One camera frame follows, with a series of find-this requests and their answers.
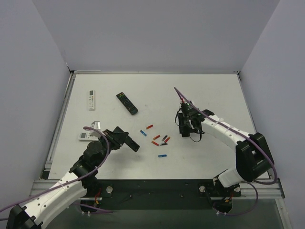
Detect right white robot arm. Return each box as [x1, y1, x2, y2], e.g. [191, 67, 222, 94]
[175, 102, 275, 188]

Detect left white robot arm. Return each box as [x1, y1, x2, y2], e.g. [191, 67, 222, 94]
[6, 126, 140, 229]

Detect white remote lying sideways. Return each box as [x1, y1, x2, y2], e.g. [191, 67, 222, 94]
[78, 132, 98, 141]

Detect black TV remote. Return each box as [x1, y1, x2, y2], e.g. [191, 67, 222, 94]
[116, 92, 138, 115]

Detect white air conditioner remote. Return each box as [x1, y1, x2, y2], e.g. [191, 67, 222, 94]
[87, 90, 96, 111]

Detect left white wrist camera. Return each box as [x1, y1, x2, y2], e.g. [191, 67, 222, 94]
[83, 121, 101, 138]

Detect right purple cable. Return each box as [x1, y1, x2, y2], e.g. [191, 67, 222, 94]
[173, 87, 278, 217]

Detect aluminium frame rail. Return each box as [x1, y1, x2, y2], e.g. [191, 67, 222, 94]
[30, 180, 285, 199]

